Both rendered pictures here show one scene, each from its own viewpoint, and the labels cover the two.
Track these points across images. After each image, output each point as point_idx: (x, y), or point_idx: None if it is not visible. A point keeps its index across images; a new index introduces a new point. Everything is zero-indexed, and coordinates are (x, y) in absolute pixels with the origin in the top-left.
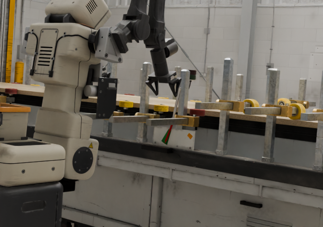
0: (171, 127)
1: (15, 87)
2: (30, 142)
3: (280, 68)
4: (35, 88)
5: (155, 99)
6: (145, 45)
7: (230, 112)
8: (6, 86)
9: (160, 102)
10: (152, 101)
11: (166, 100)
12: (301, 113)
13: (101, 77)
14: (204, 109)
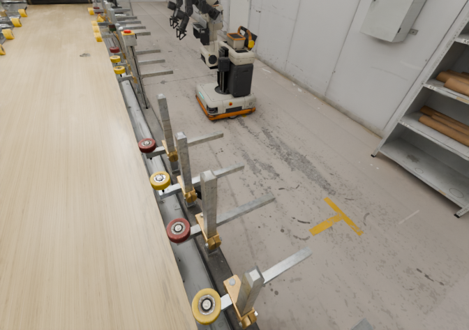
0: None
1: (87, 206)
2: (227, 42)
3: None
4: (38, 212)
5: (1, 102)
6: (181, 6)
7: (100, 45)
8: (68, 259)
9: (77, 71)
10: (68, 78)
11: (1, 96)
12: (140, 21)
13: (199, 22)
14: (100, 50)
